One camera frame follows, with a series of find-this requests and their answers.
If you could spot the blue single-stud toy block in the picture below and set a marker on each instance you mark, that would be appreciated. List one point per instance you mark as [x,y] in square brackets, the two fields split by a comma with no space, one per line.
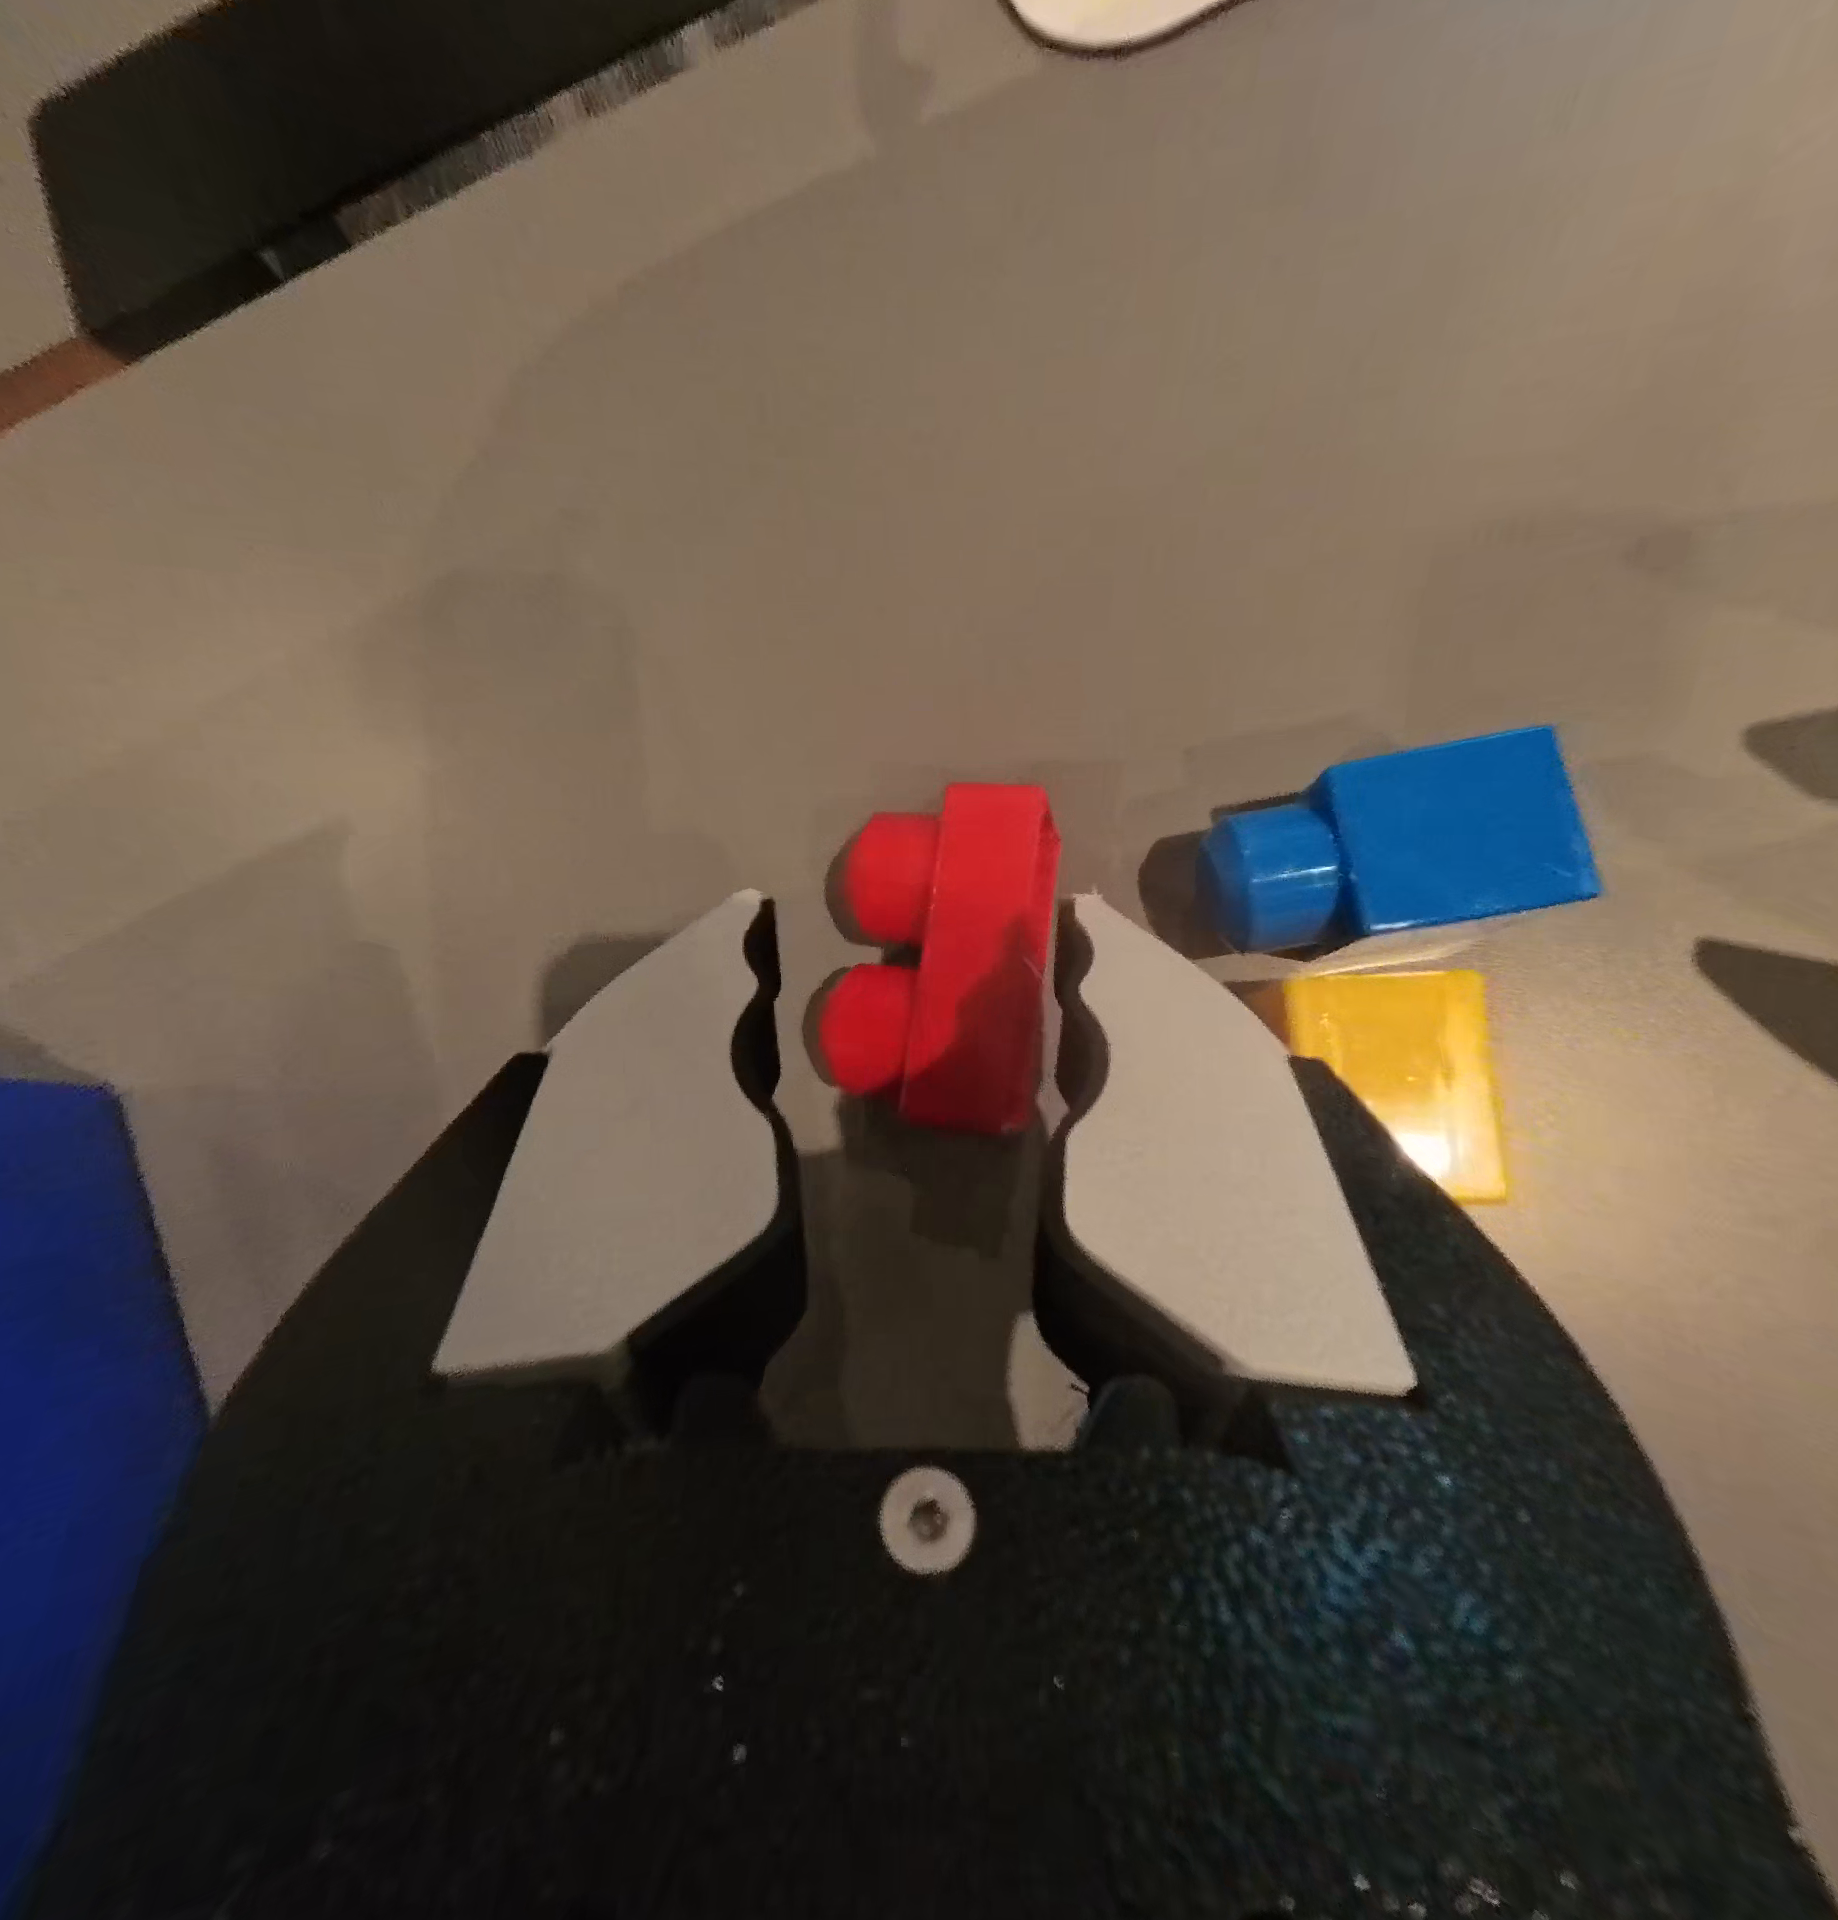
[1400,841]

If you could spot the red two-stud toy block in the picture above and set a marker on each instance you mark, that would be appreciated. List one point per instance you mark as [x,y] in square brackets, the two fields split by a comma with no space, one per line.
[971,961]

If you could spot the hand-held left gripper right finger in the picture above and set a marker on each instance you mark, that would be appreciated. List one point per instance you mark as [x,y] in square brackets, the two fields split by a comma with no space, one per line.
[1204,1185]

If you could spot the dark blue box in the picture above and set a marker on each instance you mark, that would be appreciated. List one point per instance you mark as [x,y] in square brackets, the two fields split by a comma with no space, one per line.
[51,1425]

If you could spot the yellow toy block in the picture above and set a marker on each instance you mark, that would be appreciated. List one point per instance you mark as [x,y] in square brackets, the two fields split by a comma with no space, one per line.
[1407,1065]

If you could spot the white round object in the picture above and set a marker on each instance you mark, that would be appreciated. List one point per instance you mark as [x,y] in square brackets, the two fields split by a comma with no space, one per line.
[1107,17]

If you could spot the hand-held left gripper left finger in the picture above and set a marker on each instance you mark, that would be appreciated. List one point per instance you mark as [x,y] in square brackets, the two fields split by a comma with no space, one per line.
[620,1155]

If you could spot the black flat board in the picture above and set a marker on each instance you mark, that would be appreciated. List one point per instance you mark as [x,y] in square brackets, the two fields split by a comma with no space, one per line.
[304,135]

